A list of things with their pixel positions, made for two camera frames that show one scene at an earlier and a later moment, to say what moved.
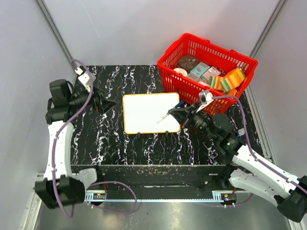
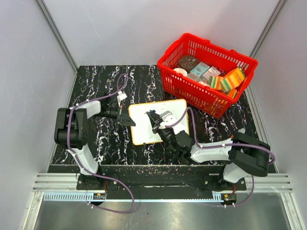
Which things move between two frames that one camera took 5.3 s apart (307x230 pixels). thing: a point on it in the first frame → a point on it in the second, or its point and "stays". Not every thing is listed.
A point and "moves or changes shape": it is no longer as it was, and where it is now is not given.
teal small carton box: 200,69 stays
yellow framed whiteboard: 142,111 moves or changes shape
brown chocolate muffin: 187,62 stays
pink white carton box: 211,71 stays
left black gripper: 106,104 → 125,119
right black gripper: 184,116 → 155,119
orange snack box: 235,77 stays
